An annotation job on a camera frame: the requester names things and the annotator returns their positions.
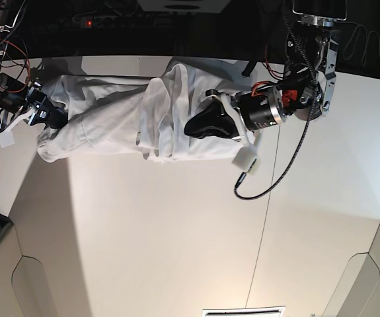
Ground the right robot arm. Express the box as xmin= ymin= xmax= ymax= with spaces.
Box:
xmin=0 ymin=1 xmax=67 ymax=133

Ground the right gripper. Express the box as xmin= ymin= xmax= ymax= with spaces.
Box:
xmin=14 ymin=87 xmax=68 ymax=129

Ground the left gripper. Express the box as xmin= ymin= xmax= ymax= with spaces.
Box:
xmin=184 ymin=87 xmax=287 ymax=139

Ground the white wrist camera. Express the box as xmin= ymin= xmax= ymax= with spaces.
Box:
xmin=232 ymin=145 xmax=260 ymax=174
xmin=0 ymin=129 xmax=15 ymax=148

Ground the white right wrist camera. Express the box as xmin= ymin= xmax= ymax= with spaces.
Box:
xmin=0 ymin=129 xmax=15 ymax=148

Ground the white device at top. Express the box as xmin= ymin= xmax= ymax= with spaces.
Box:
xmin=137 ymin=0 xmax=231 ymax=14

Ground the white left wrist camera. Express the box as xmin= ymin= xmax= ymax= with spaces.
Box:
xmin=232 ymin=145 xmax=260 ymax=174

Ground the power strip with red light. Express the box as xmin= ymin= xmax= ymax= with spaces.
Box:
xmin=72 ymin=15 xmax=115 ymax=28

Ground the white t-shirt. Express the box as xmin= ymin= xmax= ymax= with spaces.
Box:
xmin=37 ymin=59 xmax=249 ymax=162

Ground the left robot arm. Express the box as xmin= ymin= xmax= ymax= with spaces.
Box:
xmin=229 ymin=1 xmax=347 ymax=132

